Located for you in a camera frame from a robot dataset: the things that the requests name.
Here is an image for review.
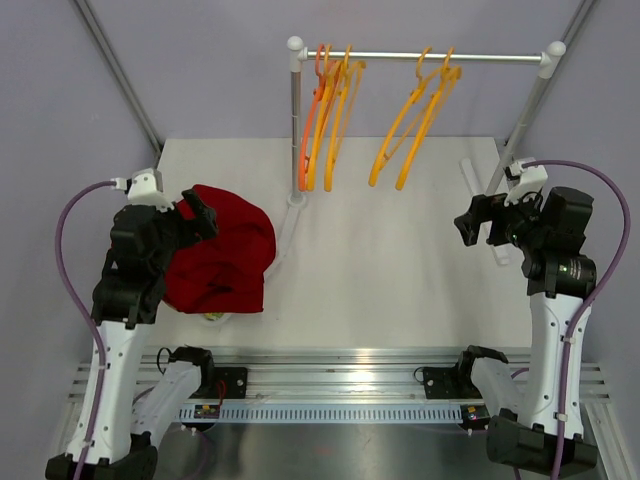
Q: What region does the red skirt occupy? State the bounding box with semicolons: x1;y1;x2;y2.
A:
164;184;276;314

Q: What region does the translucent plastic basket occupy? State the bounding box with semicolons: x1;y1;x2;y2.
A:
201;238;291;326

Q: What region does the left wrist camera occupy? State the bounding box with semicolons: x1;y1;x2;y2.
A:
111;168;174;212

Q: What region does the yellow hanger of red skirt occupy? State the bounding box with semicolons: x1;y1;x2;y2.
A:
391;47;462;190

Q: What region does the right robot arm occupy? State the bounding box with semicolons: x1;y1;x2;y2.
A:
453;187;598;479

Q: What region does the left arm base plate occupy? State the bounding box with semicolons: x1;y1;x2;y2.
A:
194;367;249;400

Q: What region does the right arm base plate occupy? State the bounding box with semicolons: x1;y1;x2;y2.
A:
413;366;482;400

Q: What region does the yellow hanger of lemon skirt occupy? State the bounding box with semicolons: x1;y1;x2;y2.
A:
323;44;366;192

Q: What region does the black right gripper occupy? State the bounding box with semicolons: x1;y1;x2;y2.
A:
455;185;549;253

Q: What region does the yellow hanger of tan skirt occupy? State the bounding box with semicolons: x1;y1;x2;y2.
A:
368;66;439;187

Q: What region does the aluminium rail frame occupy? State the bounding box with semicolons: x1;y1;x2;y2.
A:
67;347;611;404

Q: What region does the white clothes rack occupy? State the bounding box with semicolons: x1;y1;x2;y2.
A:
277;36;566;248

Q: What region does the slotted cable duct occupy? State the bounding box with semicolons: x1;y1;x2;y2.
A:
176;404;488;424

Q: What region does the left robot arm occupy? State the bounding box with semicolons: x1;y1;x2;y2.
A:
45;189;218;479

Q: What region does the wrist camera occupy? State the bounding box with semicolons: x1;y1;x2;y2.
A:
504;159;548;207
111;168;174;212

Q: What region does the lemon print skirt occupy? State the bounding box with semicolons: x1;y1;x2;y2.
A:
202;313;230;324

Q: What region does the orange hanger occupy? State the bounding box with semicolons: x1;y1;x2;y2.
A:
298;43;327;192

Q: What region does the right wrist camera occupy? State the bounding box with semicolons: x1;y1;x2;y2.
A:
504;159;548;207

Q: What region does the yellow hanger of poppy skirt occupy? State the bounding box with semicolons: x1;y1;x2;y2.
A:
306;44;342;192

